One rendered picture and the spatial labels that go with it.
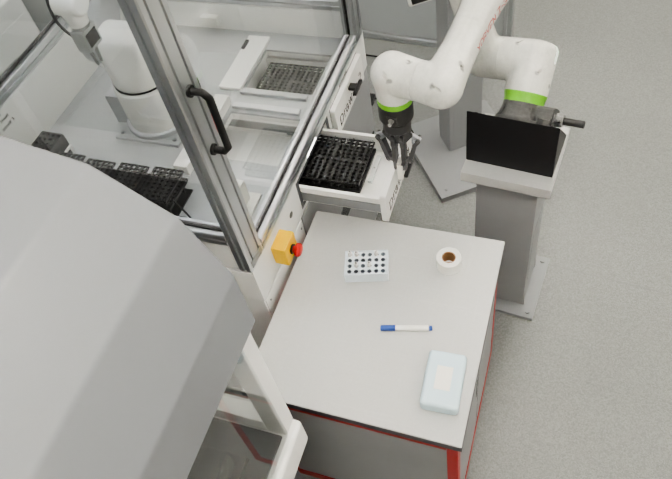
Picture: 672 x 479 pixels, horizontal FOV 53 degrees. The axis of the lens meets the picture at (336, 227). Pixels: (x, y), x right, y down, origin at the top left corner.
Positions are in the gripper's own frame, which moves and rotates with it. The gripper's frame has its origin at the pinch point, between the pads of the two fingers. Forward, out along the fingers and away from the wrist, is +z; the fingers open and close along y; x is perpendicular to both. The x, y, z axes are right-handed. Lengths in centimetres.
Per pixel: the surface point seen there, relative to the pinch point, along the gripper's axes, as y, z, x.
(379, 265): -0.7, 13.7, -24.9
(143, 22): -29, -79, -44
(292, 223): -28.6, 9.2, -19.0
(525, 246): 36, 53, 19
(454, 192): 1, 90, 69
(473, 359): 30, 17, -46
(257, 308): -32, 19, -44
